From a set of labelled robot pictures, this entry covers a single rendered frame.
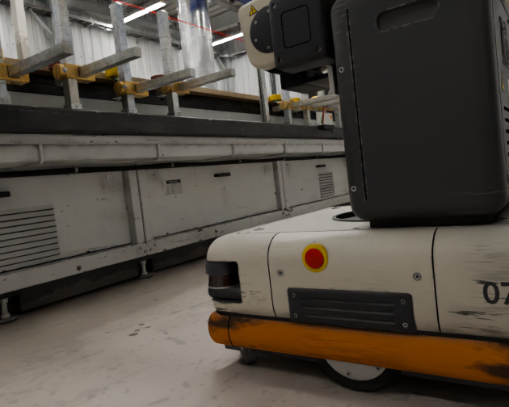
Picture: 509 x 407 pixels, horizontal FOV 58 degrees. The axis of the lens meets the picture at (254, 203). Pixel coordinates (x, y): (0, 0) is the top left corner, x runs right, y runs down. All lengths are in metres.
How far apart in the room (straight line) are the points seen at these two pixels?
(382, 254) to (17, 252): 1.39
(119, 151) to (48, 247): 0.45
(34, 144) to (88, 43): 9.75
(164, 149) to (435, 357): 1.49
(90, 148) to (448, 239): 1.33
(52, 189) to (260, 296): 1.21
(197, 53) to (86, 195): 5.46
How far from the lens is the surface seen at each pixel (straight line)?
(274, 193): 3.07
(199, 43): 7.33
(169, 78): 1.79
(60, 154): 1.69
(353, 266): 0.79
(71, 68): 1.75
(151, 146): 1.95
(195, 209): 2.44
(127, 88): 1.89
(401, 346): 0.80
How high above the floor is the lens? 0.39
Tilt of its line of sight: 3 degrees down
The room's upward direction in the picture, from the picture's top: 7 degrees counter-clockwise
